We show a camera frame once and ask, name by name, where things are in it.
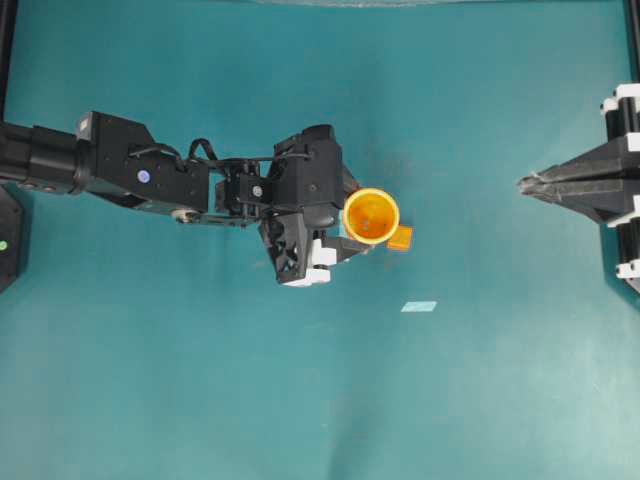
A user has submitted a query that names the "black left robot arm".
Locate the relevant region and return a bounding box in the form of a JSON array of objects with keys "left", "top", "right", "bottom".
[{"left": 1, "top": 112, "right": 370, "bottom": 287}]

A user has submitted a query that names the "orange cup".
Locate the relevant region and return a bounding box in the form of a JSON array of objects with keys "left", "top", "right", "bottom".
[{"left": 342, "top": 188, "right": 400, "bottom": 245}]

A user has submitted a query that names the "orange square block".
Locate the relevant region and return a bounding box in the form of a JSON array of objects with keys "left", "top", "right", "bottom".
[{"left": 386, "top": 225, "right": 413, "bottom": 252}]

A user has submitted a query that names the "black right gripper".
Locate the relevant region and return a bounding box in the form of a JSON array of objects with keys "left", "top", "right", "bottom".
[{"left": 517, "top": 83, "right": 639, "bottom": 293}]

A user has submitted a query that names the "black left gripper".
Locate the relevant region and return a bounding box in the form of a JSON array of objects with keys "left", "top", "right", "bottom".
[{"left": 259, "top": 124, "right": 373, "bottom": 287}]

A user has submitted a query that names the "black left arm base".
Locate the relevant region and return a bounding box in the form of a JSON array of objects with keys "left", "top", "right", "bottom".
[{"left": 1, "top": 183, "right": 33, "bottom": 294}]

